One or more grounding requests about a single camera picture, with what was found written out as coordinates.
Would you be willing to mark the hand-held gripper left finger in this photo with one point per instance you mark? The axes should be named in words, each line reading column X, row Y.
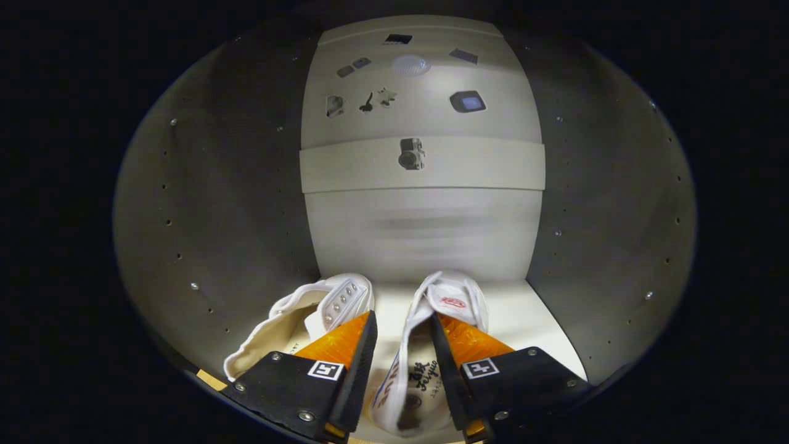
column 360, row 370

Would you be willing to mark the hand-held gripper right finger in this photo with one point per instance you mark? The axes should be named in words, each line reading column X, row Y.
column 449, row 370

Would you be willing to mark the white canvas shoe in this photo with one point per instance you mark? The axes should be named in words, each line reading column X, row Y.
column 413, row 376
column 271, row 345

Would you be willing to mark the dark grey shoe cabinet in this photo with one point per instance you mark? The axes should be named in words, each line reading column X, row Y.
column 425, row 234

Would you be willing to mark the round white puck light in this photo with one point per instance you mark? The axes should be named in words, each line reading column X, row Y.
column 411, row 65

